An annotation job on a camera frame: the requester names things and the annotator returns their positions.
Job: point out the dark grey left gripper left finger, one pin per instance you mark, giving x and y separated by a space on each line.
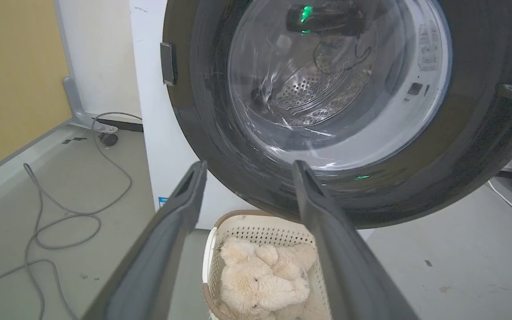
149 266

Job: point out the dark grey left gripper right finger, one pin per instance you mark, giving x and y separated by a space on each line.
349 266

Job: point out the round black washing machine door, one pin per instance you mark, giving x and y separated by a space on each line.
416 169

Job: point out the white washing machine body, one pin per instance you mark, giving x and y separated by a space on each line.
167 146

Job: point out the beige plush teddy bear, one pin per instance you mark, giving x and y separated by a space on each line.
260 280

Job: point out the white perforated laundry basket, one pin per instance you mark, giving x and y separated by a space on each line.
256 231

